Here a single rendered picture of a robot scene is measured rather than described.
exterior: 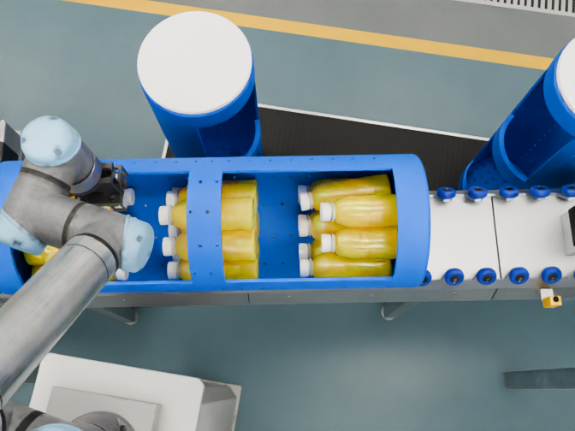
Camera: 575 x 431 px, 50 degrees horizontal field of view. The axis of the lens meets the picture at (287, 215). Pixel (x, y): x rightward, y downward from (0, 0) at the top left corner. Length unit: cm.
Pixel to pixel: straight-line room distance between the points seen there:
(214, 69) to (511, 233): 82
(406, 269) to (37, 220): 69
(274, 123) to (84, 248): 167
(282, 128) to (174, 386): 141
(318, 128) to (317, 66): 39
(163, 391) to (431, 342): 140
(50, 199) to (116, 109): 181
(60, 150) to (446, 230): 95
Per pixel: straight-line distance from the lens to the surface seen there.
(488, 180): 245
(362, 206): 125
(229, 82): 151
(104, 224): 88
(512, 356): 252
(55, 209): 92
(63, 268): 81
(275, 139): 241
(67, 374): 129
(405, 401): 241
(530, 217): 161
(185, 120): 152
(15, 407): 109
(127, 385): 126
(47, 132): 94
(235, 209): 124
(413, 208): 121
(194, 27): 160
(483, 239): 156
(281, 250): 144
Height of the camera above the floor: 237
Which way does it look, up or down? 74 degrees down
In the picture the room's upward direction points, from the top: straight up
